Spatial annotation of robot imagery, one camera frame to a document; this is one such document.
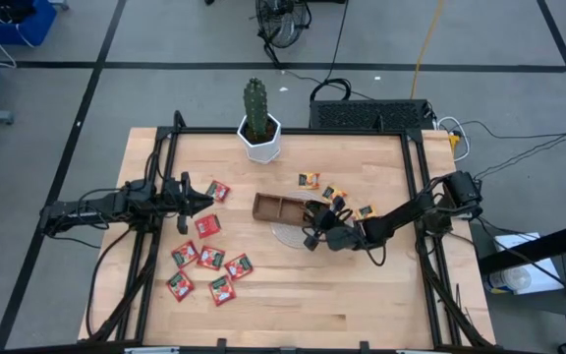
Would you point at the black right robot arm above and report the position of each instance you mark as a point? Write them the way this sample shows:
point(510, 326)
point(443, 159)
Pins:
point(401, 216)

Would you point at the green cactus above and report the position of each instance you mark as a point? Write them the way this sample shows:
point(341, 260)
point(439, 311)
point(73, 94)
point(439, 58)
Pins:
point(256, 105)

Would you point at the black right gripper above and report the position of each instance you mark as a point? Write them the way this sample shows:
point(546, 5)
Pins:
point(339, 236)

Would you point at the black cart frame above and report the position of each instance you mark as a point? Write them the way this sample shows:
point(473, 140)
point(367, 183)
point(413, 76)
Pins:
point(538, 246)

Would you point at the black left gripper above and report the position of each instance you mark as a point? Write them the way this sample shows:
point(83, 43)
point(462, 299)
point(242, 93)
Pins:
point(175, 201)

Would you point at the white hexagonal plant pot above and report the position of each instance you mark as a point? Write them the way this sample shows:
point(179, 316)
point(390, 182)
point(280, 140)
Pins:
point(263, 151)

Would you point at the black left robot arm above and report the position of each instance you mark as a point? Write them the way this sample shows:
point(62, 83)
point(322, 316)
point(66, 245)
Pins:
point(106, 204)

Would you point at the large blue bin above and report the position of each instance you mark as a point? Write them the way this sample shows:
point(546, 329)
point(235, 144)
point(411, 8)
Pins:
point(37, 24)

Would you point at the black computer case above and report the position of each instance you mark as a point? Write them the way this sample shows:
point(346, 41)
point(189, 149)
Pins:
point(361, 115)

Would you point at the white box device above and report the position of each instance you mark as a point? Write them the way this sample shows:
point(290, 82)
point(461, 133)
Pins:
point(524, 277)

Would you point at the round woven placemat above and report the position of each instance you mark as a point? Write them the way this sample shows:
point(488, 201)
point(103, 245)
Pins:
point(288, 238)

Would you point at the wooden three-compartment tray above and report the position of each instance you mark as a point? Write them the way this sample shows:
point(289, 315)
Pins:
point(275, 209)

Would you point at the black floor fan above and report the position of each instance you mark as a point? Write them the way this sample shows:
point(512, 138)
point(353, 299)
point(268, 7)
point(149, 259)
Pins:
point(280, 22)

